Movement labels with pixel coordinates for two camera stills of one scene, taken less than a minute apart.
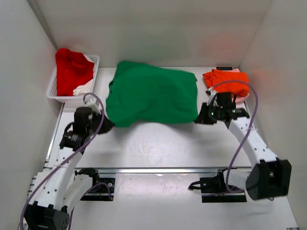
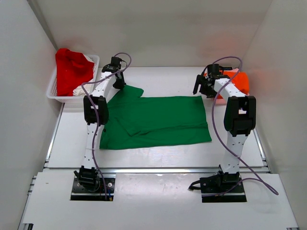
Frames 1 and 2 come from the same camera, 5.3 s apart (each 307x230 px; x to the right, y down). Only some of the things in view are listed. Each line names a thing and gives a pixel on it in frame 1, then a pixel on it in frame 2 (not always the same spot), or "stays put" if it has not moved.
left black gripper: (101, 123) -> (119, 81)
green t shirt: (142, 94) -> (133, 120)
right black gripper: (205, 115) -> (202, 86)
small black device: (224, 68) stays put
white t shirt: (85, 90) stays put
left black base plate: (101, 192) stays put
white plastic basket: (52, 91) stays put
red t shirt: (73, 69) stays put
